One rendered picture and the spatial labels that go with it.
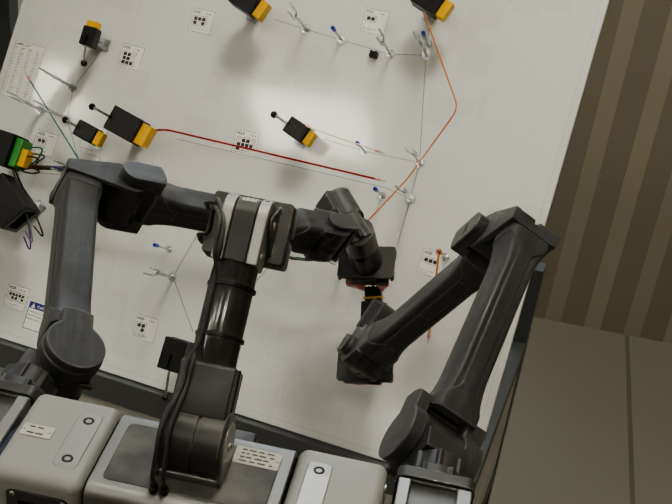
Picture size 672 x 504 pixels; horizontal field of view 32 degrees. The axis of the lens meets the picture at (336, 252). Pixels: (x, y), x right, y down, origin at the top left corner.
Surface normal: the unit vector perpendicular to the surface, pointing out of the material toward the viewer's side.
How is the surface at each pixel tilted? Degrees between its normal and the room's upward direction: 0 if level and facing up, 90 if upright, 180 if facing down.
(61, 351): 25
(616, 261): 90
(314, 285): 53
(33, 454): 0
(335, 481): 0
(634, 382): 0
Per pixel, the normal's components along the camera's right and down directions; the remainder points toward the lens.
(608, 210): -0.19, 0.52
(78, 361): 0.50, -0.68
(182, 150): -0.21, -0.11
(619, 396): 0.11, -0.83
